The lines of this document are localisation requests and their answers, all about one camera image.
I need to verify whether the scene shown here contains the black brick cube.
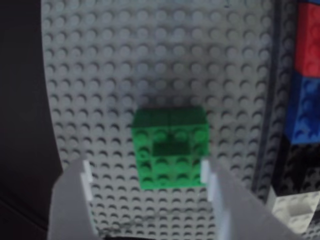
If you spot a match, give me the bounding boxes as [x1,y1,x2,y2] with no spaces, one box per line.
[274,141,320,198]

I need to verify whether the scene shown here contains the red brick cube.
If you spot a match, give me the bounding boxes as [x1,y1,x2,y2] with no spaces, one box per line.
[293,2,320,77]

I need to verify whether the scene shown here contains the grey studded baseplate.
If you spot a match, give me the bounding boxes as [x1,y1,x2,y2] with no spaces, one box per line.
[39,0,301,240]

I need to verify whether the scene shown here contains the white brick cube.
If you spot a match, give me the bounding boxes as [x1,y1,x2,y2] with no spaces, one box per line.
[271,191,320,240]

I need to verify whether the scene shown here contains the green brick cube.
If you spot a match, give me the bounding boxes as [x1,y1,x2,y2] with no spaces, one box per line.
[131,106,210,191]

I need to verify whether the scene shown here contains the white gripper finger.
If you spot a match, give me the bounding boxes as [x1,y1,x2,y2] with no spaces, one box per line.
[199,159,306,240]
[47,158,100,240]

